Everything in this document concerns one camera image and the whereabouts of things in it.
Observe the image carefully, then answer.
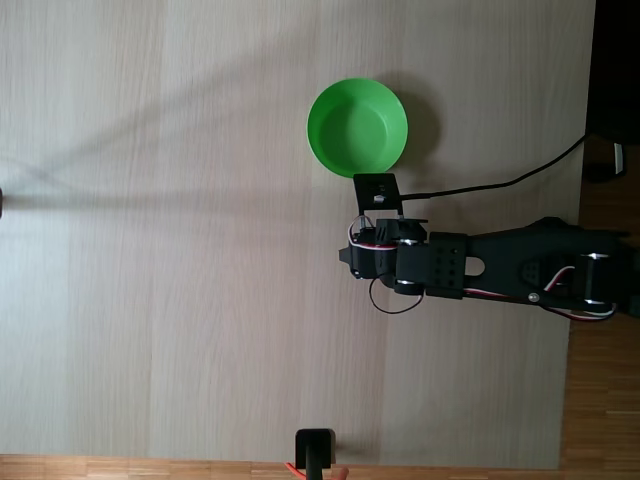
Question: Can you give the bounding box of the green plastic bowl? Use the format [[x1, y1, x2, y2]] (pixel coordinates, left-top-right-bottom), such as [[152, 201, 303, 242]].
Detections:
[[306, 77, 410, 180]]

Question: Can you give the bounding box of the black table clamp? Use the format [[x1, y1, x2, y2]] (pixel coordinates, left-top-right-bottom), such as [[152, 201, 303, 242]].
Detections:
[[294, 428, 336, 480]]

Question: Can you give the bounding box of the thin black wire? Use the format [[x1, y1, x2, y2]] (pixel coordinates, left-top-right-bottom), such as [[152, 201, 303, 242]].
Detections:
[[369, 276, 427, 316]]

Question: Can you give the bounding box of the black camera box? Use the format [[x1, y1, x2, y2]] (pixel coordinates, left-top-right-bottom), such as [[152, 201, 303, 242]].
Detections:
[[352, 172, 405, 221]]

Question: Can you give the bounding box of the black camera cable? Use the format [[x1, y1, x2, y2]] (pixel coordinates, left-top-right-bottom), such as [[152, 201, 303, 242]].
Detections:
[[398, 130, 591, 200]]

